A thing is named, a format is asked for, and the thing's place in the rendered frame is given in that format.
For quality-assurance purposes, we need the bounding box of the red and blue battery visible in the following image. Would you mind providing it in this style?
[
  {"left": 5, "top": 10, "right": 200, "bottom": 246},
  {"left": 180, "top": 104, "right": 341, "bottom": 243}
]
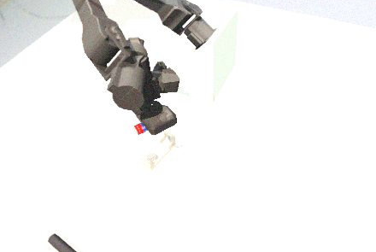
[{"left": 133, "top": 123, "right": 147, "bottom": 135}]

